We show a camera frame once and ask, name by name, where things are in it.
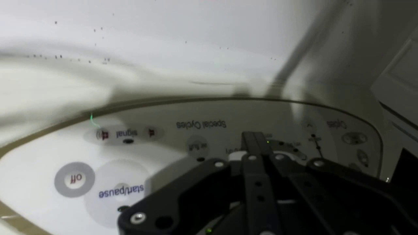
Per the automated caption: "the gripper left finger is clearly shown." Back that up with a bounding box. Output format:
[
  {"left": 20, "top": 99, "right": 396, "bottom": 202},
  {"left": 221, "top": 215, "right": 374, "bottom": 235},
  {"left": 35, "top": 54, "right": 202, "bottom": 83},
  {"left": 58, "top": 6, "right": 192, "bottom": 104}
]
[{"left": 117, "top": 132, "right": 275, "bottom": 235}]

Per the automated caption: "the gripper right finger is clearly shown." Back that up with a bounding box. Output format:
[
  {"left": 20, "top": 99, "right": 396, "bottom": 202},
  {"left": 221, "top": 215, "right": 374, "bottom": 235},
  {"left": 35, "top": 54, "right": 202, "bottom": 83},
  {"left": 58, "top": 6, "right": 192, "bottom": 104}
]
[{"left": 257, "top": 132, "right": 418, "bottom": 235}]

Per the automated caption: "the white washing machine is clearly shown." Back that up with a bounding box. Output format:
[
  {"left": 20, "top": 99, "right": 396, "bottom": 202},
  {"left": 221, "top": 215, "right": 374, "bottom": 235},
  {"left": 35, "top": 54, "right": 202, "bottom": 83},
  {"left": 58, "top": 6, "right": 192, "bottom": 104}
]
[{"left": 0, "top": 97, "right": 384, "bottom": 235}]

